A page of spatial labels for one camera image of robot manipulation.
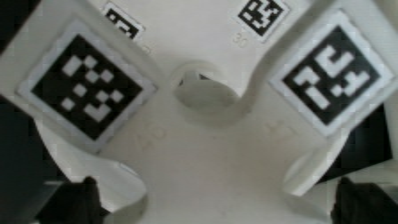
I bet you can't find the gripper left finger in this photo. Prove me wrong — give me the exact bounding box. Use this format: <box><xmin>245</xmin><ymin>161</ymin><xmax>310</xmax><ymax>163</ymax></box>
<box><xmin>37</xmin><ymin>176</ymin><xmax>106</xmax><ymax>224</ymax></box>

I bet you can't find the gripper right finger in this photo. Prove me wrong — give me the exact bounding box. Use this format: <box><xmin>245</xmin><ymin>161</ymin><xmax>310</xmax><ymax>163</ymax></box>
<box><xmin>330</xmin><ymin>177</ymin><xmax>398</xmax><ymax>224</ymax></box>

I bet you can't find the white cross table base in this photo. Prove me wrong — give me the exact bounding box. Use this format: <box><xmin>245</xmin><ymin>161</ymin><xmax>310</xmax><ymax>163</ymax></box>
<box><xmin>0</xmin><ymin>0</ymin><xmax>398</xmax><ymax>224</ymax></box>

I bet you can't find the white cylindrical table leg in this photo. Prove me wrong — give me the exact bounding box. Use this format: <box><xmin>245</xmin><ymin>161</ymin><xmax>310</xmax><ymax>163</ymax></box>
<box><xmin>170</xmin><ymin>61</ymin><xmax>237</xmax><ymax>114</ymax></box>

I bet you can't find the white round table top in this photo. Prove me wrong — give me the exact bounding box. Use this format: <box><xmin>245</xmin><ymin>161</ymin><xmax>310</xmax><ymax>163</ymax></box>
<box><xmin>88</xmin><ymin>0</ymin><xmax>316</xmax><ymax>93</ymax></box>

